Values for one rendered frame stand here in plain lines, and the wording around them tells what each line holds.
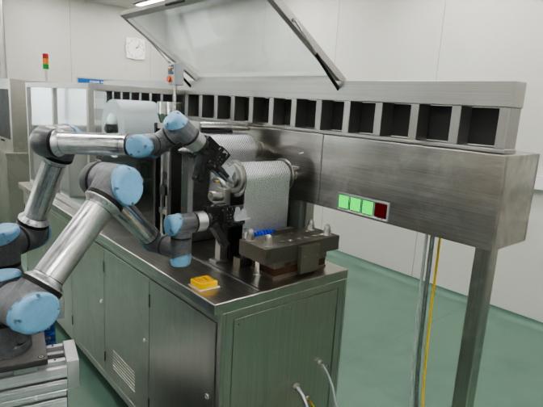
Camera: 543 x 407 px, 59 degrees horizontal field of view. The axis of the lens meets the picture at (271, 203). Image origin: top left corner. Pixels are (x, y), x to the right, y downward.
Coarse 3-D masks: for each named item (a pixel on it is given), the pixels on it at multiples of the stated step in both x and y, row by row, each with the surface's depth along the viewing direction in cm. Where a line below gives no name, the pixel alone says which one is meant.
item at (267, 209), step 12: (252, 192) 189; (264, 192) 193; (276, 192) 197; (252, 204) 190; (264, 204) 194; (276, 204) 198; (252, 216) 191; (264, 216) 195; (276, 216) 200; (252, 228) 192; (264, 228) 197; (276, 228) 201
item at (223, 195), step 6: (222, 192) 191; (228, 192) 190; (222, 198) 190; (228, 198) 191; (222, 228) 193; (216, 240) 195; (216, 246) 196; (216, 252) 196; (222, 252) 195; (210, 258) 196; (216, 258) 196; (222, 258) 196
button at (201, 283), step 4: (200, 276) 172; (204, 276) 172; (208, 276) 172; (192, 280) 169; (196, 280) 168; (200, 280) 168; (204, 280) 168; (208, 280) 168; (212, 280) 169; (216, 280) 169; (192, 284) 169; (196, 284) 167; (200, 284) 165; (204, 284) 166; (208, 284) 167; (212, 284) 168; (216, 284) 169; (200, 288) 165; (204, 288) 166
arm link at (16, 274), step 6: (0, 270) 135; (6, 270) 135; (12, 270) 134; (18, 270) 134; (0, 276) 128; (6, 276) 129; (12, 276) 130; (18, 276) 132; (0, 282) 128; (6, 282) 128
